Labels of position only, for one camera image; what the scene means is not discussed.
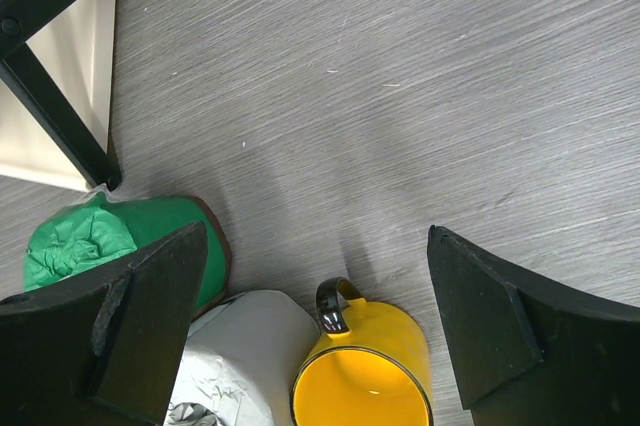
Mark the yellow enamel mug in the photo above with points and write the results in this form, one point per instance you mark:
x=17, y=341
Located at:
x=370, y=366

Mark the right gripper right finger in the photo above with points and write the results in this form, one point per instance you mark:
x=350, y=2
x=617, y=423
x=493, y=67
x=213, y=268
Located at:
x=528, y=350

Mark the cream checkered three-tier shelf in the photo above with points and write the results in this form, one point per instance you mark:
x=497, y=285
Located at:
x=56, y=92

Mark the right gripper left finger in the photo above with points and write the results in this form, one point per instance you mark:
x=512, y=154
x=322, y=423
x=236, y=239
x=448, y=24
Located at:
x=103, y=347

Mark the green paper towel roll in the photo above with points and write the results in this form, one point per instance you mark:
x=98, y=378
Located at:
x=91, y=233

